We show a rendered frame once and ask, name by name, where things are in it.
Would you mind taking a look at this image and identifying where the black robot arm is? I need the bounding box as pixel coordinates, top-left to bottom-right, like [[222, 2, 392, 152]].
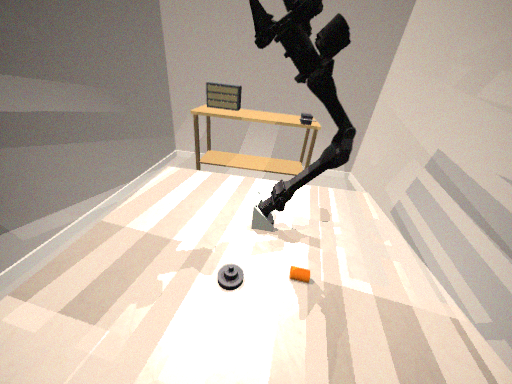
[[258, 13, 356, 218]]

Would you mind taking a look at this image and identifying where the orange knob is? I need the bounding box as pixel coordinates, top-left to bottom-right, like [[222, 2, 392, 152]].
[[289, 266, 310, 283]]

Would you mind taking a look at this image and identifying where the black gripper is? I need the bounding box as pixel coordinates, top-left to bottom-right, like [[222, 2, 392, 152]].
[[249, 0, 323, 60]]

